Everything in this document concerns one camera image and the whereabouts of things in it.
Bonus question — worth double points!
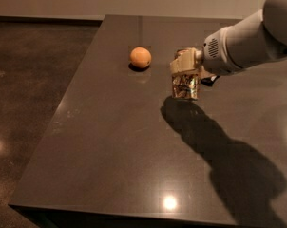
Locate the black snack packet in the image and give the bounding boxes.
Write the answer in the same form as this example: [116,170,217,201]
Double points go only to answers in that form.
[201,76,219,87]

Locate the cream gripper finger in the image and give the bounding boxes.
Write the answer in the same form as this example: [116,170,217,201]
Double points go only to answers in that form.
[170,47,203,75]

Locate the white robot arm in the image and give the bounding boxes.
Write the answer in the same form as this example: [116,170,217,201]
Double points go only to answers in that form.
[170,0,287,78]

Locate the orange fruit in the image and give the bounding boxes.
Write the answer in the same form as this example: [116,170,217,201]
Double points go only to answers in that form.
[130,47,152,69]

